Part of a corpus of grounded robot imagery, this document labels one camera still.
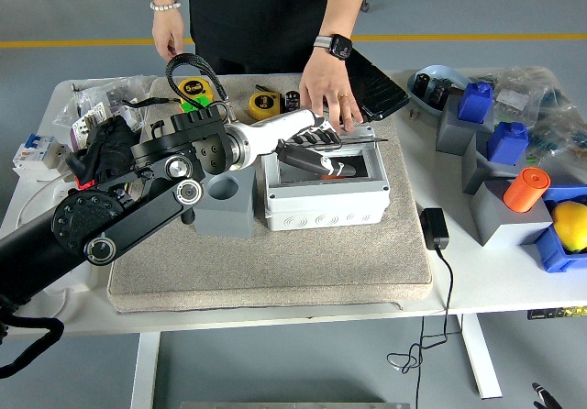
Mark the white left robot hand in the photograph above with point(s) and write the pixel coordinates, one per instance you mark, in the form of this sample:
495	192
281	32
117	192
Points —
280	127

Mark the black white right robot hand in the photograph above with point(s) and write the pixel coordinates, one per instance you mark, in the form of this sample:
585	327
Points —
548	397

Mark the person's left hand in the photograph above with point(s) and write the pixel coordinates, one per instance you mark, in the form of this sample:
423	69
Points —
328	85

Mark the person's right hand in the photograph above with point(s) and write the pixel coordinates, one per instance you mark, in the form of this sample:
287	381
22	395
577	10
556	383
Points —
169	33

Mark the white junction box with lid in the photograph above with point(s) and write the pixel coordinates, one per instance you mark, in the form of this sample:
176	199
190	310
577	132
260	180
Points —
321	207

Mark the person's left forearm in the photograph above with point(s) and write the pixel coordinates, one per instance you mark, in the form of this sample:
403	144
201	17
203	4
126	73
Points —
344	5

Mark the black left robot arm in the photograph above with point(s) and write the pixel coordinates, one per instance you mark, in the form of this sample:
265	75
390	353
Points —
137	221

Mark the yellow tape measure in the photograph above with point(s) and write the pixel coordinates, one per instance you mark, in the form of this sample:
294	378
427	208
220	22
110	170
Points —
263	105
192	89

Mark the black wrist watch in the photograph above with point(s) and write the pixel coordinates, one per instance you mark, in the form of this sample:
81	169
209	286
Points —
339	47

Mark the black tool case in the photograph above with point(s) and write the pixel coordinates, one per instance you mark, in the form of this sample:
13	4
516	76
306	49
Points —
380	92

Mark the white table leg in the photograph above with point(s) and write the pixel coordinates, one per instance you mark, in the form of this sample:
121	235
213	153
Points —
481	358
146	372

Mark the clear bag of parts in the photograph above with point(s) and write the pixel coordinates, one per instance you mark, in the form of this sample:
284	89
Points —
114	89
518	88
564	129

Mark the table control panel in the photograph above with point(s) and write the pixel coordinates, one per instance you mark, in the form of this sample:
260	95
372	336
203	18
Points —
555	312

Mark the person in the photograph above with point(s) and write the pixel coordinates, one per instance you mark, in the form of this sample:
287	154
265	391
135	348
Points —
257	14

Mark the black relay block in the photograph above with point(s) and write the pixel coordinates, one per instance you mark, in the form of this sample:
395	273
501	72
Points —
422	85
439	93

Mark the grey block with round hole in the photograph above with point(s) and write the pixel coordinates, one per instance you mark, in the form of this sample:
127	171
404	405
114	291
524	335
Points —
224	221

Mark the light blue bowl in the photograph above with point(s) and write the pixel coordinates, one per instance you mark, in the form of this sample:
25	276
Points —
440	72

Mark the white purple breaker module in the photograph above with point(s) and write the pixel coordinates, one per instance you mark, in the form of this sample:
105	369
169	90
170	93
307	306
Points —
87	122

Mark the grey holder block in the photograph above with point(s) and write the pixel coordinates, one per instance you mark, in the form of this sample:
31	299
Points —
495	225
472	170
451	134

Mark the grey-brown mat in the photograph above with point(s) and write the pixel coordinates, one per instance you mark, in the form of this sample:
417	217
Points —
275	267

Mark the blue plastic bin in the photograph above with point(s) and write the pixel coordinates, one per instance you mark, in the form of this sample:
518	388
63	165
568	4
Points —
550	253

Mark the blue bottle-shaped block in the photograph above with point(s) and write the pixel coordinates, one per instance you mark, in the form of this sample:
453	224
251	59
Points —
474	104
506	145

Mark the yellow lemon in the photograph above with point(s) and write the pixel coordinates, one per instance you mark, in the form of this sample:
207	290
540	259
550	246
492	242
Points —
571	225

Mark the black power adapter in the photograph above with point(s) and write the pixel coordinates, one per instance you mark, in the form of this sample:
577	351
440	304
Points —
433	228

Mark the white blue circuit breaker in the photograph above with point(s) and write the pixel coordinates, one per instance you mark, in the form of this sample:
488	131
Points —
36	152

